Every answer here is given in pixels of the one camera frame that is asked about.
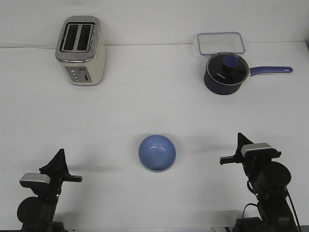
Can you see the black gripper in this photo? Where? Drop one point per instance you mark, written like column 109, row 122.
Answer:
column 57, row 170
column 253, row 157

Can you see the blue bowl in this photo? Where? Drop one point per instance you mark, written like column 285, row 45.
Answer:
column 157, row 153

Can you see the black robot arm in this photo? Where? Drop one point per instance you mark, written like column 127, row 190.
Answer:
column 37, row 213
column 267, row 180

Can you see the dark blue saucepan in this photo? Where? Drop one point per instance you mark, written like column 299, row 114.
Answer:
column 227, row 90

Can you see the glass pot lid blue knob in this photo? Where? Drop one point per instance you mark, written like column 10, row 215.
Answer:
column 227, row 69

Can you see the clear rectangular container lid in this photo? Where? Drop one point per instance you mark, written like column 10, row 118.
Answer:
column 216, row 42

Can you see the silver two-slot toaster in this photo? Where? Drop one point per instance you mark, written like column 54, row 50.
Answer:
column 81, row 51

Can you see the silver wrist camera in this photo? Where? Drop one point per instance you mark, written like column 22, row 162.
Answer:
column 250, row 150
column 33, row 180

